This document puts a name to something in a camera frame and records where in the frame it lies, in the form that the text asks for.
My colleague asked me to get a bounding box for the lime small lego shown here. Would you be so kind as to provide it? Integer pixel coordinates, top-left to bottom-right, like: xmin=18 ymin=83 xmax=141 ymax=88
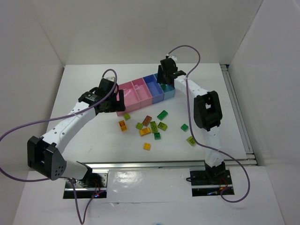
xmin=136 ymin=122 xmax=143 ymax=130

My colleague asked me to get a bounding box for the brown lego brick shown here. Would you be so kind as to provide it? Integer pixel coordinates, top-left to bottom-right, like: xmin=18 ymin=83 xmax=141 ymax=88
xmin=142 ymin=115 xmax=152 ymax=127

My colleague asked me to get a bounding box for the orange sloped lego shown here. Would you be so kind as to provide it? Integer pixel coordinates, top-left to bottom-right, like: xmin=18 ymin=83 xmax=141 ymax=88
xmin=139 ymin=127 xmax=151 ymax=136

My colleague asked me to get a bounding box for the dark green lego brick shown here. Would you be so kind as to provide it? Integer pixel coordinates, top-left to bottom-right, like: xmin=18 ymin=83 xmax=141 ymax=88
xmin=157 ymin=110 xmax=168 ymax=120

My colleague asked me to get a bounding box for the lime long lego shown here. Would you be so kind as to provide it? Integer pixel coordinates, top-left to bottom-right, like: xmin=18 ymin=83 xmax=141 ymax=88
xmin=150 ymin=121 xmax=158 ymax=133

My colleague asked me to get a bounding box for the lime sloped lego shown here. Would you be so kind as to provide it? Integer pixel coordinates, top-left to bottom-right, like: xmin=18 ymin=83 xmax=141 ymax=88
xmin=157 ymin=122 xmax=167 ymax=131

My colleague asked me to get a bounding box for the orange square lego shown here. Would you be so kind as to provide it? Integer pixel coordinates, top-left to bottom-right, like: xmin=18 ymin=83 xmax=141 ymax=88
xmin=143 ymin=143 xmax=151 ymax=150

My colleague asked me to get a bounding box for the dark green small lego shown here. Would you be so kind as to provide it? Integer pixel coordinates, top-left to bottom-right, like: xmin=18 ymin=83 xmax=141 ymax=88
xmin=180 ymin=124 xmax=189 ymax=132

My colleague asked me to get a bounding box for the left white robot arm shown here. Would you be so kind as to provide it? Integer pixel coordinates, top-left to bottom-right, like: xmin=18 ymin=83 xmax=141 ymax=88
xmin=27 ymin=78 xmax=126 ymax=186

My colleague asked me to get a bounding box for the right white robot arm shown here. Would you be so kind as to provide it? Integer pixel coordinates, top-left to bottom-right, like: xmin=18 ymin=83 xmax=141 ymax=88
xmin=157 ymin=55 xmax=225 ymax=181

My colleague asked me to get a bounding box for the lime lego by bin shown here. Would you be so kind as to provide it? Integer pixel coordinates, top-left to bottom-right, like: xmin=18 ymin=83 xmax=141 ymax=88
xmin=123 ymin=113 xmax=131 ymax=120

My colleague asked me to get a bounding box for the purple blue container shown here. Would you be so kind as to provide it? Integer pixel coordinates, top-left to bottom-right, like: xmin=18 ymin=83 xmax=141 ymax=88
xmin=143 ymin=75 xmax=164 ymax=104

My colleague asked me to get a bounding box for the large pink container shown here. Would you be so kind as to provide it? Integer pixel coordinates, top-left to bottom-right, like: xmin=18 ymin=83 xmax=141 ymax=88
xmin=116 ymin=82 xmax=141 ymax=116

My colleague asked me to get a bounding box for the small pink container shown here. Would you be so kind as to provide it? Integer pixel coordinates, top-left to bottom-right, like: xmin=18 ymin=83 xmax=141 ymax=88
xmin=132 ymin=78 xmax=152 ymax=108

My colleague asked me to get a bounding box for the dark green square lego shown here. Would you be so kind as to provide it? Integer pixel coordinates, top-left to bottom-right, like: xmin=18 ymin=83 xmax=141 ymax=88
xmin=154 ymin=132 xmax=161 ymax=140

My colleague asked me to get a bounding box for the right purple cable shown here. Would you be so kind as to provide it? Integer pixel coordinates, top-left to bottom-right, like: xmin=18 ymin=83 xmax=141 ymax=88
xmin=166 ymin=45 xmax=251 ymax=203

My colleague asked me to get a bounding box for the purple cable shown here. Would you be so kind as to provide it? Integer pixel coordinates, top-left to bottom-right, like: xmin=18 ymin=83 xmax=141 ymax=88
xmin=0 ymin=69 xmax=118 ymax=225
xmin=166 ymin=45 xmax=251 ymax=203

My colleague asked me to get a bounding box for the aluminium rail front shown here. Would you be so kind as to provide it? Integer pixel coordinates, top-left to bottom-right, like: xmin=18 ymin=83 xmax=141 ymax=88
xmin=84 ymin=161 xmax=204 ymax=169

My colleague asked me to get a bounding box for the aluminium rail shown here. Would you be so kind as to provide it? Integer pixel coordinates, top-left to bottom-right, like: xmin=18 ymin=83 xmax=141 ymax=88
xmin=220 ymin=64 xmax=258 ymax=166
xmin=84 ymin=161 xmax=204 ymax=169

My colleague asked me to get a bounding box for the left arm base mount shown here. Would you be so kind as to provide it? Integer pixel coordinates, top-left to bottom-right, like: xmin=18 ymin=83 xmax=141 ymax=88
xmin=63 ymin=170 xmax=108 ymax=199

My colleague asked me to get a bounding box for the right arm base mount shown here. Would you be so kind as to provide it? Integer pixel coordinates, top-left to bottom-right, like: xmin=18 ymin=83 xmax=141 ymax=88
xmin=186 ymin=170 xmax=234 ymax=197

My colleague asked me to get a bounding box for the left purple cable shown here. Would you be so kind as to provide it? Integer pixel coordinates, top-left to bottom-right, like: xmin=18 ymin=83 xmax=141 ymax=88
xmin=0 ymin=69 xmax=118 ymax=225

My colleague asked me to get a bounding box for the aluminium rail right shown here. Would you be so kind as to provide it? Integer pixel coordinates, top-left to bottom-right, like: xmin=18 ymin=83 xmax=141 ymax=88
xmin=220 ymin=64 xmax=258 ymax=166

